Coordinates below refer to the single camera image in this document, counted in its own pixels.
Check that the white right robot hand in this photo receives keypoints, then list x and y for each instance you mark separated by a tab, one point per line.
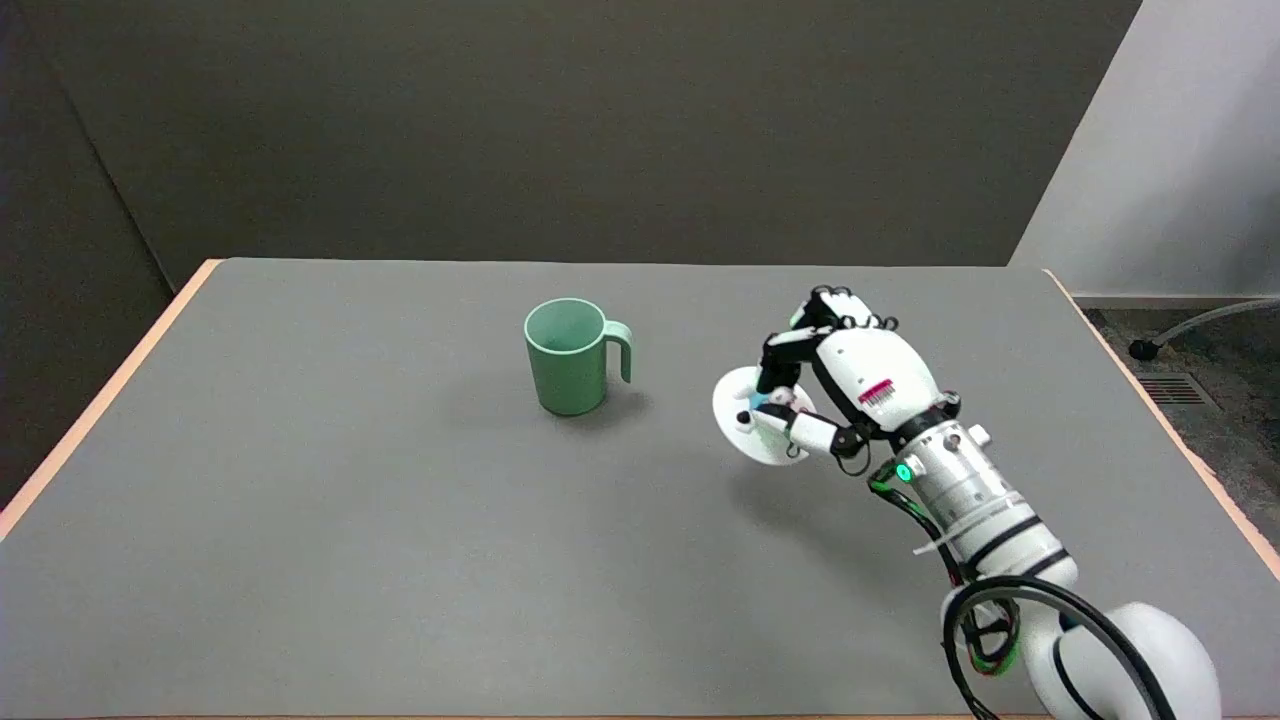
872	372

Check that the white cup lid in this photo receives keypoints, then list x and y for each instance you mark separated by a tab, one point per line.
745	435

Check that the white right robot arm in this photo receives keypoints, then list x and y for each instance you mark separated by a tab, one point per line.
1010	540

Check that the floor vent grille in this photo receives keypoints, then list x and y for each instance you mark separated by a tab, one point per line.
1172	388

